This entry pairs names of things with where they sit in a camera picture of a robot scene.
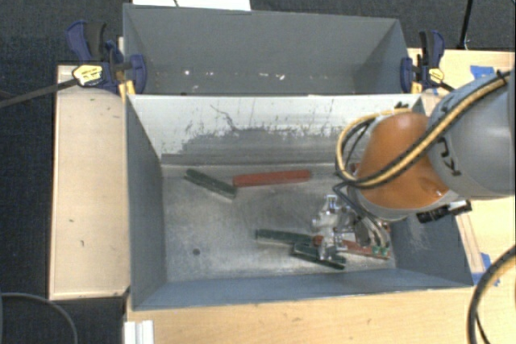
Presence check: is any red-brown flat block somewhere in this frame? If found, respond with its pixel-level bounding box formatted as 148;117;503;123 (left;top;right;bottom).
232;169;313;188
312;234;391;260

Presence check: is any black cylinder on white bracket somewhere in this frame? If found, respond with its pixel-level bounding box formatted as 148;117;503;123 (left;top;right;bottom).
415;200;473;224

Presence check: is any pale wood board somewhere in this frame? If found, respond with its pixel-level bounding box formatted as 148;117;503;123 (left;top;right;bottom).
48;64;132;301

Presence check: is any dark green flat block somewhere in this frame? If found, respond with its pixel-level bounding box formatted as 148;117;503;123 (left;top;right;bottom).
289;242;347;271
255;228;314;246
184;168;239;199

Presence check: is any grey metal bin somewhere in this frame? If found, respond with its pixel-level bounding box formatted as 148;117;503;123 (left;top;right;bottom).
122;2;475;312

